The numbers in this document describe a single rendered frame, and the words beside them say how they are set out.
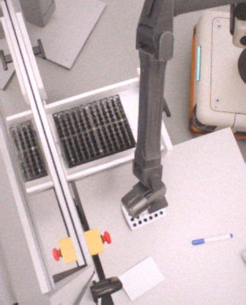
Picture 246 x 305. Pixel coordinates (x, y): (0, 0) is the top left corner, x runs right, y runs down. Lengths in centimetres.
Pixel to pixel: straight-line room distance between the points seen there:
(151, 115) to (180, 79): 136
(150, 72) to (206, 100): 109
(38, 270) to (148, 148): 92
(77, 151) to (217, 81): 101
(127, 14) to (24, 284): 242
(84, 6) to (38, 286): 240
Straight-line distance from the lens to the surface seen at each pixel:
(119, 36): 254
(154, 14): 104
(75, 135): 138
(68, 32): 251
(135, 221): 144
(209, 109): 212
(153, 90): 109
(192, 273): 150
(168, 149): 136
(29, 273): 24
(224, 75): 221
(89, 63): 246
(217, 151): 156
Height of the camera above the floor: 223
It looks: 75 degrees down
